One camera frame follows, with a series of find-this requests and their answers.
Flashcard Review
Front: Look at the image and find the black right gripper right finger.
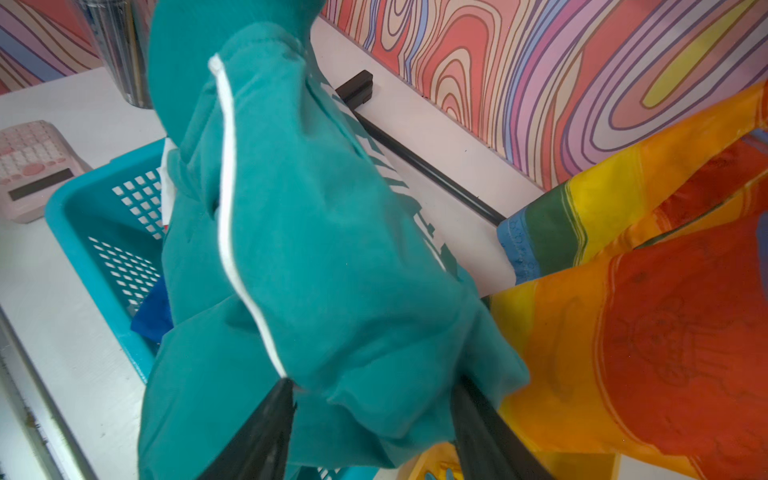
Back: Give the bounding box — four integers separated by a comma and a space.
451, 376, 553, 480

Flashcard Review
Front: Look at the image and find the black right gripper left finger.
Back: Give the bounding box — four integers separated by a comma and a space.
198, 378, 296, 480

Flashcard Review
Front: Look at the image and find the teal green jacket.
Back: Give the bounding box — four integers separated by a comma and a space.
138, 1, 530, 479

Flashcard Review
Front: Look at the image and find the multicolour patchwork jacket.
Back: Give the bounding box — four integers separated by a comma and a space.
490, 84, 767, 479

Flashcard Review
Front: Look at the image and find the yellow plastic tray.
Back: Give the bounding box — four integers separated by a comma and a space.
397, 441, 620, 480

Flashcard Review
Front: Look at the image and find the teal plastic basket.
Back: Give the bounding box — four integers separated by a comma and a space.
44, 137, 379, 480

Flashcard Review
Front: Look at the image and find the pink calculator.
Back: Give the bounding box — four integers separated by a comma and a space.
1, 120, 91, 224

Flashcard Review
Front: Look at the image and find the black clothes rack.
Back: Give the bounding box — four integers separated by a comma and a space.
335, 70, 505, 227

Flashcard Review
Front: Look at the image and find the cup of pencils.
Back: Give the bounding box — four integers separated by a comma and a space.
71, 1, 153, 109

